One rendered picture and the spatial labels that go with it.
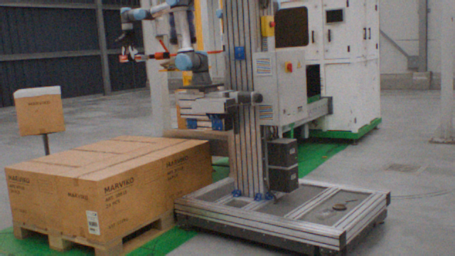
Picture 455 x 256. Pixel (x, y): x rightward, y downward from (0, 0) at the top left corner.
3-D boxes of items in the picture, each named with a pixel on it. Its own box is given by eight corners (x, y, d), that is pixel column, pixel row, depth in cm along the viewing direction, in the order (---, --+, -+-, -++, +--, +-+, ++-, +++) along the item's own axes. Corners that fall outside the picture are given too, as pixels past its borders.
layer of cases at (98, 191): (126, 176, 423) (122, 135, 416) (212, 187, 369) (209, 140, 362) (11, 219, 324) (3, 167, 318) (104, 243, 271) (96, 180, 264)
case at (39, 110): (24, 127, 459) (18, 89, 453) (64, 123, 473) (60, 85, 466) (20, 136, 404) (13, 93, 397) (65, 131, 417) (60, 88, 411)
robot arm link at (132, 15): (148, 8, 311) (137, 10, 317) (137, 7, 302) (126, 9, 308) (149, 19, 312) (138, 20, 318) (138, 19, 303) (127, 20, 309)
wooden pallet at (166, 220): (129, 190, 426) (126, 176, 423) (214, 203, 372) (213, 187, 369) (14, 237, 327) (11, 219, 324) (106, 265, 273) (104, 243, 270)
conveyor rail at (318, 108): (324, 112, 557) (323, 97, 553) (328, 113, 554) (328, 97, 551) (226, 155, 366) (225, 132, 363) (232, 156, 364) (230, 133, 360)
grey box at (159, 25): (165, 35, 484) (162, 8, 479) (168, 35, 481) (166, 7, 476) (153, 35, 467) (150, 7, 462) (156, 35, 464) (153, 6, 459)
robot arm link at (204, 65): (212, 69, 305) (211, 49, 303) (200, 70, 294) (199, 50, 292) (198, 70, 311) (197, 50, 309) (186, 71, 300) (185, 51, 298)
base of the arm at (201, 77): (217, 83, 306) (215, 69, 304) (202, 85, 294) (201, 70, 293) (200, 83, 315) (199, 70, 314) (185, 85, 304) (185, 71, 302)
